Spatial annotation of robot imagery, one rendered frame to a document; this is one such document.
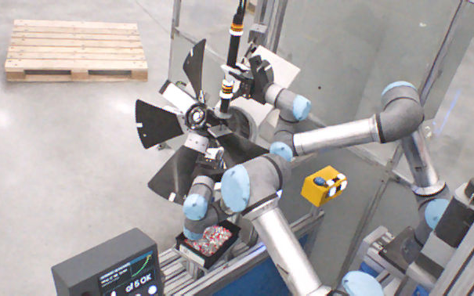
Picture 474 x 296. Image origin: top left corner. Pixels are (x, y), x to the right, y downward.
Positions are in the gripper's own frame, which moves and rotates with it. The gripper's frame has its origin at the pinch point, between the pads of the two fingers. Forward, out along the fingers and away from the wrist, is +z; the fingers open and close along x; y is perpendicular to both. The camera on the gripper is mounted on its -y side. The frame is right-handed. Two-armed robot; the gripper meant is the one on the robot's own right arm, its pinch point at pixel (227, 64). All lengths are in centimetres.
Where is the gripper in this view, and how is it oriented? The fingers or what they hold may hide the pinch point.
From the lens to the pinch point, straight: 177.7
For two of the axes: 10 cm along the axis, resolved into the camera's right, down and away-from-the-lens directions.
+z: -7.8, -4.7, 4.1
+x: 6.0, -3.9, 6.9
